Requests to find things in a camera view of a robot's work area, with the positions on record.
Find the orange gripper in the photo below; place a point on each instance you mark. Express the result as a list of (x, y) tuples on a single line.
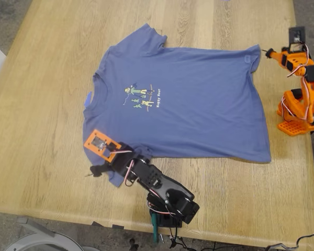
[(277, 58)]

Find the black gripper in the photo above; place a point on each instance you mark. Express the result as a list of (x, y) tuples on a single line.
[(114, 164)]

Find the blue T-shirt with print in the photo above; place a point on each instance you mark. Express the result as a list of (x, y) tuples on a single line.
[(185, 109)]

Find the short blue tape piece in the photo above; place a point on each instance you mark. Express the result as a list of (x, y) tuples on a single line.
[(88, 100)]

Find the green table clamp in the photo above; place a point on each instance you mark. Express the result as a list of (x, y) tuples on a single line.
[(155, 227)]

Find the silver clamp bolt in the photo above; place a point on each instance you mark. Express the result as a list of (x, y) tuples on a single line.
[(161, 238)]

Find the white grey chair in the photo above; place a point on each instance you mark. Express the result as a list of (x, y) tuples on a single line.
[(42, 240)]

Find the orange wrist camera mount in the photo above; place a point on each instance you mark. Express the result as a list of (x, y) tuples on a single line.
[(98, 142)]

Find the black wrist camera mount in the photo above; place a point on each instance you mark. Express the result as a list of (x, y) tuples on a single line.
[(297, 36)]

